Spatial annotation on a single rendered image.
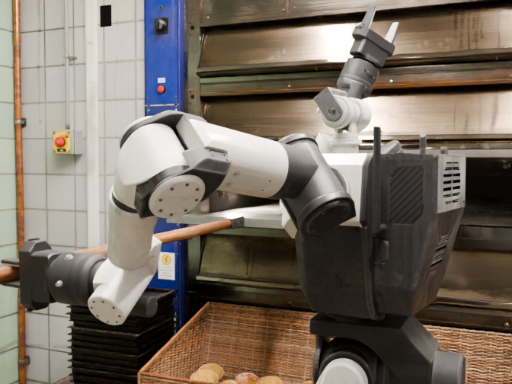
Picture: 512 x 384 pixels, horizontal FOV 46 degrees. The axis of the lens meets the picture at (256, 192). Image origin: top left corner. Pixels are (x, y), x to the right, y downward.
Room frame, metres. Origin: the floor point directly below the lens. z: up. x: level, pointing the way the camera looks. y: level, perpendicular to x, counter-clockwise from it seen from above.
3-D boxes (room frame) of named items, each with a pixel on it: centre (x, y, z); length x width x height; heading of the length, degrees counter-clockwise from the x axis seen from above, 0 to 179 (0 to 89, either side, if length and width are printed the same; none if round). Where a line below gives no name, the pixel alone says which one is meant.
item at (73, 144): (2.52, 0.78, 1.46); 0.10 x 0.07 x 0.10; 67
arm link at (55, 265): (1.03, 0.34, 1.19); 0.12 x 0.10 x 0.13; 66
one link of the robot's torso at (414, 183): (1.17, -0.23, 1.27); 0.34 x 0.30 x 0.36; 148
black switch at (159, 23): (2.33, 0.37, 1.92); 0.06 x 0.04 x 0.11; 67
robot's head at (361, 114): (1.21, -0.18, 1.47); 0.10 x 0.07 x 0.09; 148
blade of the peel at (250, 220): (2.09, -0.02, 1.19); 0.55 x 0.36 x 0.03; 66
